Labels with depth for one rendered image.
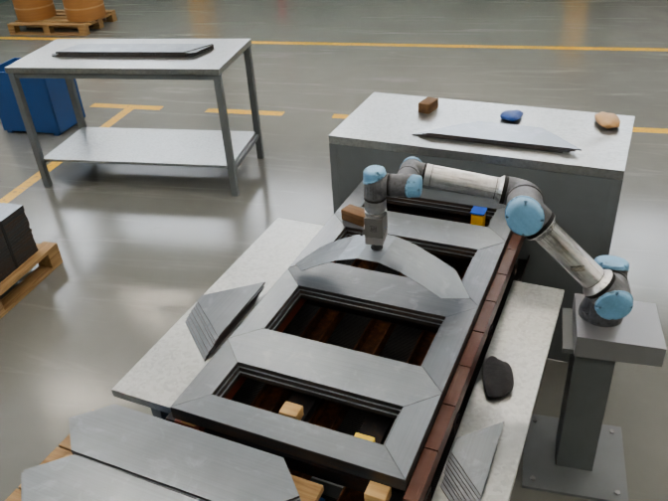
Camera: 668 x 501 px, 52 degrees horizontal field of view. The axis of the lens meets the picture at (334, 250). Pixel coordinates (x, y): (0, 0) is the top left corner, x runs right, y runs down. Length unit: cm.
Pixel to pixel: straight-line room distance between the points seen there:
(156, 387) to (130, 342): 147
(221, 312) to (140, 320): 145
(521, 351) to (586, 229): 80
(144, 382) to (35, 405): 133
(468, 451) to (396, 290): 66
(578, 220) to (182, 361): 174
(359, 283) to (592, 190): 109
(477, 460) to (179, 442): 86
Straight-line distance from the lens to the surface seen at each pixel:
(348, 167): 329
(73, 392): 368
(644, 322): 266
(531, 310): 274
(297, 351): 226
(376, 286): 251
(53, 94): 667
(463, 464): 211
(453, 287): 241
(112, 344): 389
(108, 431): 217
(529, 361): 251
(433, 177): 235
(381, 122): 337
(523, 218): 222
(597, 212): 309
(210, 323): 256
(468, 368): 224
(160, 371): 246
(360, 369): 217
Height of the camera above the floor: 233
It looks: 33 degrees down
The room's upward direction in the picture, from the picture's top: 4 degrees counter-clockwise
